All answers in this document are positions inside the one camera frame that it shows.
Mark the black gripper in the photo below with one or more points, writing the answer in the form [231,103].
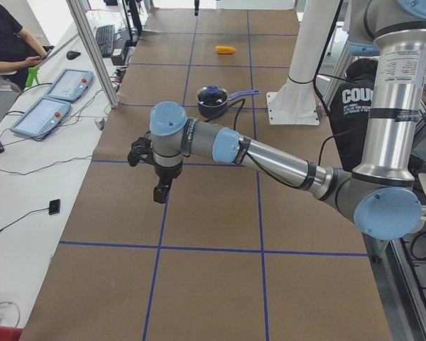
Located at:
[167,173]

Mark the blue saucepan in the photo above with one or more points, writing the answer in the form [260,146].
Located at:
[209,112]

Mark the glass pot lid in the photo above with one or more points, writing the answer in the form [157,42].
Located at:
[212,96]

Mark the yellow corn cob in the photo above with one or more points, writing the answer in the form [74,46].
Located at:
[225,50]

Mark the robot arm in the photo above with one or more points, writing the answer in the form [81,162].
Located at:
[196,7]
[376,195]

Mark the small black square device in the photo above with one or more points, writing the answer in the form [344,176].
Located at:
[54,207]

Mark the near blue teach pendant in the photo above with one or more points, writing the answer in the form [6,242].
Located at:
[41,118]

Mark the blue teach pendant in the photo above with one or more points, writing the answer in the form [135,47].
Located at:
[41,118]
[70,85]

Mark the far blue teach pendant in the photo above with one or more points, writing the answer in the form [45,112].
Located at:
[70,85]

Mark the black computer mouse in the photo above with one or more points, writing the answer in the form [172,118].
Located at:
[72,54]

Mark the black keyboard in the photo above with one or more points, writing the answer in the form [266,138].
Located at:
[104,37]

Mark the green clamp stand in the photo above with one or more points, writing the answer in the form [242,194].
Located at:
[32,76]

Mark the person in black shirt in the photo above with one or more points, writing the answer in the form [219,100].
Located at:
[19,49]

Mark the person in courage jacket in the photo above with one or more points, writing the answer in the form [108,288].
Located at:
[349,111]

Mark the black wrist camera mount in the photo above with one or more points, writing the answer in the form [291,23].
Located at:
[141,151]

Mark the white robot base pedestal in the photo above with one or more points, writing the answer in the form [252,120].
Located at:
[295,102]

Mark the aluminium frame post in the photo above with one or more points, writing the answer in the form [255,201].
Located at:
[78,14]

